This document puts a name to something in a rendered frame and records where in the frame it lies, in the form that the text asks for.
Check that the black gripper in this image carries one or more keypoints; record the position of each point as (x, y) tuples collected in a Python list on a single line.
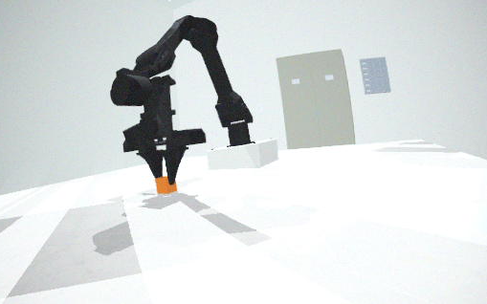
[(176, 143)]

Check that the orange block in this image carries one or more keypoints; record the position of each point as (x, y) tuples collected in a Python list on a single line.
[(163, 185)]

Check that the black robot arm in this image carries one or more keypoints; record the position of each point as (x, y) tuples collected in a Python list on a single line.
[(135, 88)]

